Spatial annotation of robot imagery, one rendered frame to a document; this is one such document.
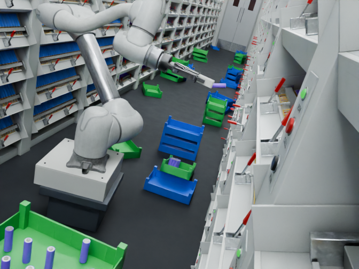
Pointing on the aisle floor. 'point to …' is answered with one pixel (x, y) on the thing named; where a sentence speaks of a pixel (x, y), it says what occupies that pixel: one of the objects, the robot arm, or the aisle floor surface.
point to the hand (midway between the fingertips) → (205, 81)
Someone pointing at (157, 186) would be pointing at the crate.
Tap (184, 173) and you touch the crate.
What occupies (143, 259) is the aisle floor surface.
